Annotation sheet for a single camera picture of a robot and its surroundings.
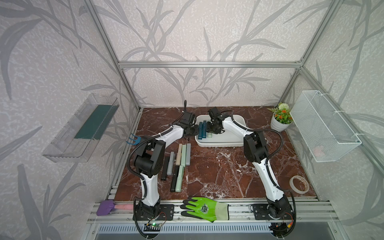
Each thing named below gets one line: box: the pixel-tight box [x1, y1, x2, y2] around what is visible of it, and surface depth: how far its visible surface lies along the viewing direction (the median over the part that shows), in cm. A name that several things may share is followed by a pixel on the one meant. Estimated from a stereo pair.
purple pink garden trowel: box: [96, 200, 134, 216], surface depth 75 cm
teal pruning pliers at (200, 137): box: [198, 121, 203, 140], surface depth 104 cm
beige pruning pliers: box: [175, 143, 183, 166], surface depth 93 cm
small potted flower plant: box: [267, 102, 294, 132], surface depth 101 cm
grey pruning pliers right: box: [185, 143, 191, 166], surface depth 93 cm
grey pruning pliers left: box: [167, 151, 176, 176], surface depth 90 cm
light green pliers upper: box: [180, 144, 187, 167], surface depth 93 cm
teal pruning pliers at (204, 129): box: [202, 120, 207, 139], surface depth 104 cm
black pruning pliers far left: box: [161, 156, 170, 181], surface depth 88 cm
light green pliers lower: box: [175, 165, 185, 193], surface depth 84 cm
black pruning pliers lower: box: [170, 165, 180, 193], surface depth 84 cm
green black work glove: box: [180, 197, 230, 223], surface depth 75 cm
